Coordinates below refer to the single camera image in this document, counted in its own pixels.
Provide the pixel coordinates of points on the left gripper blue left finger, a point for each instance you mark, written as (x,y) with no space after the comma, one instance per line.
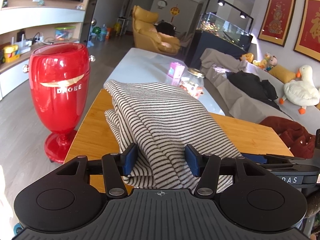
(128,159)

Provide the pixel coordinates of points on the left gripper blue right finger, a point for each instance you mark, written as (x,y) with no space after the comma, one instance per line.
(195,161)

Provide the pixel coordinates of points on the black white striped shirt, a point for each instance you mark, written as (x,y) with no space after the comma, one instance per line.
(161,120)

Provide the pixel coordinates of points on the dark red fuzzy coat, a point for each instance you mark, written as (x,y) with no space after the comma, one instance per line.
(295,136)

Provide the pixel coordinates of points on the glass snack jar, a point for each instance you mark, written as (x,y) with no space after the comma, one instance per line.
(192,81)

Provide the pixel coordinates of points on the white goose plush toy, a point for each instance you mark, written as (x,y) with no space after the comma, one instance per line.
(303,92)

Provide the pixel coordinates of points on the grey sofa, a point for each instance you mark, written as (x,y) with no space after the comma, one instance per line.
(243,107)

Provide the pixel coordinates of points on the pink small box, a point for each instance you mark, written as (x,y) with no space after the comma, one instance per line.
(175,70)

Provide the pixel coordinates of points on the black jacket on sofa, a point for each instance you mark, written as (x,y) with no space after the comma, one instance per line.
(255,88)

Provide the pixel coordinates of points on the white marble coffee table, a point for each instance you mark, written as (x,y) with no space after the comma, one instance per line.
(142,66)

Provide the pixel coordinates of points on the yellow long sofa cushion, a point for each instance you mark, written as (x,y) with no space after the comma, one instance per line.
(282,74)

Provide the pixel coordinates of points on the beige blanket on sofa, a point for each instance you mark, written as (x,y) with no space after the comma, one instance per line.
(212,57)

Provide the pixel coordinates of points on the red goblet-shaped bin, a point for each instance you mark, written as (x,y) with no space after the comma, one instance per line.
(59,81)

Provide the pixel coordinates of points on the yellow round plush toy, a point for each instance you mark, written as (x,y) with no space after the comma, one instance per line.
(249,57)

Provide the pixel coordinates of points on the small plush toys group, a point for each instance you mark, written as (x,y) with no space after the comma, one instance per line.
(267,63)

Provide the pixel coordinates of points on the yellow leather armchair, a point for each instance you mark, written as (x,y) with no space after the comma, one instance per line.
(147,37)

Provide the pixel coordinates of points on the red framed calligraphy picture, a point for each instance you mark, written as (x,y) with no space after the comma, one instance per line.
(307,42)

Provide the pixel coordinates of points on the glass fish tank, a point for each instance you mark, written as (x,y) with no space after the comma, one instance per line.
(213,24)

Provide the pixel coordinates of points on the red framed gourd picture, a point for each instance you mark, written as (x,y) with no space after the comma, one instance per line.
(277,21)

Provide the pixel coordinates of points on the white wooden TV cabinet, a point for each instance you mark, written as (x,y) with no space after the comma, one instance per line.
(35,19)

